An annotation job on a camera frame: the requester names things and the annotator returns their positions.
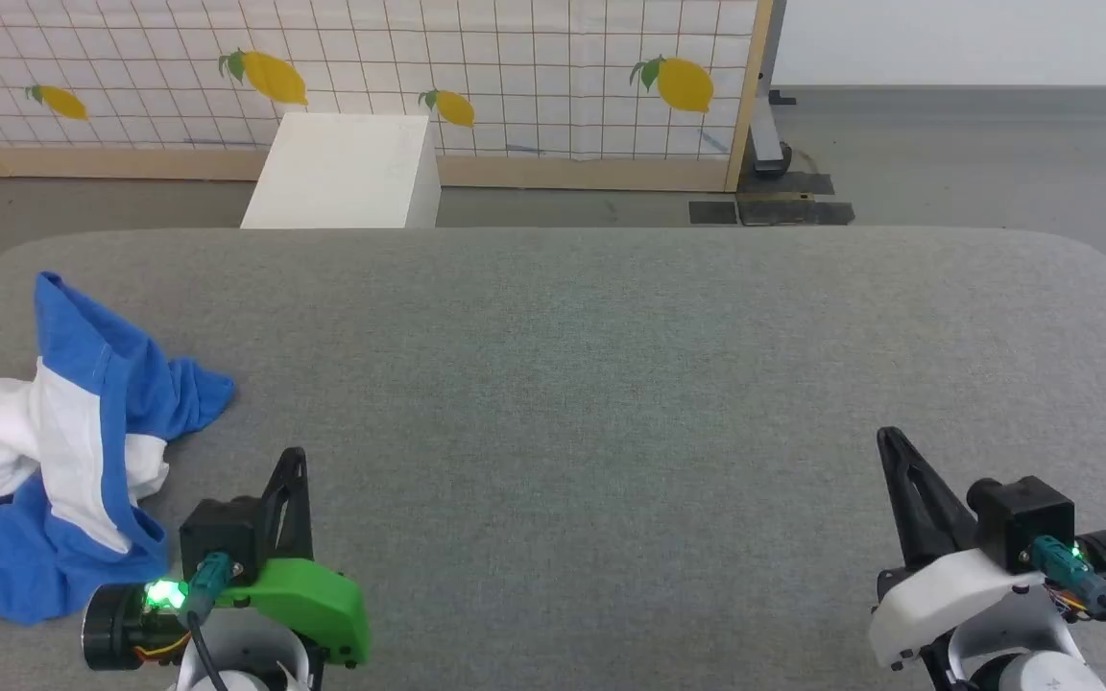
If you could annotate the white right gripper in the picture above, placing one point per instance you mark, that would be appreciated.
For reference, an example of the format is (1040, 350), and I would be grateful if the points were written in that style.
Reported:
(947, 595)

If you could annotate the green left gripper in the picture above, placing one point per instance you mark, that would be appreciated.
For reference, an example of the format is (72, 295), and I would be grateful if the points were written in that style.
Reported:
(308, 600)

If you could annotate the blue and white garment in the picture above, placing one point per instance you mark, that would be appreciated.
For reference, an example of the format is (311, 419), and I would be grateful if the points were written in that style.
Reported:
(83, 384)

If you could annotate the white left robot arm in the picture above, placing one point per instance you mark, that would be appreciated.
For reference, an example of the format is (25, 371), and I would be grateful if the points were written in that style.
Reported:
(246, 653)

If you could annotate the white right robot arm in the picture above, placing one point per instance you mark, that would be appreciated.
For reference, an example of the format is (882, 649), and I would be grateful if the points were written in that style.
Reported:
(1023, 653)

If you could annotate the white cardboard box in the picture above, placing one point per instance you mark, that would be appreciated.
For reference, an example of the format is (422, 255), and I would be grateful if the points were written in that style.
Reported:
(342, 173)

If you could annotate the grey metal panel stand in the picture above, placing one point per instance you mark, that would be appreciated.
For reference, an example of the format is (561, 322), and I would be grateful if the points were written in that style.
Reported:
(766, 115)

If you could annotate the lemon print partition panel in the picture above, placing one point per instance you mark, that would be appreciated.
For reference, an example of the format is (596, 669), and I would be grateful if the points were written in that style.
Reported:
(534, 86)

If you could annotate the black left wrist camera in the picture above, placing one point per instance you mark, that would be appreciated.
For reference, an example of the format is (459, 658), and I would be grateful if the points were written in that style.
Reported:
(222, 533)

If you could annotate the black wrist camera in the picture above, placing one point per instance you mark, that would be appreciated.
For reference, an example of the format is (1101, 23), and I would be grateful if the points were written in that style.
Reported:
(1023, 518)
(222, 533)

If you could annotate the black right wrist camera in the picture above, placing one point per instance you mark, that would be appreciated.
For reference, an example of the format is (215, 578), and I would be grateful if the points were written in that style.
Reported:
(1023, 518)

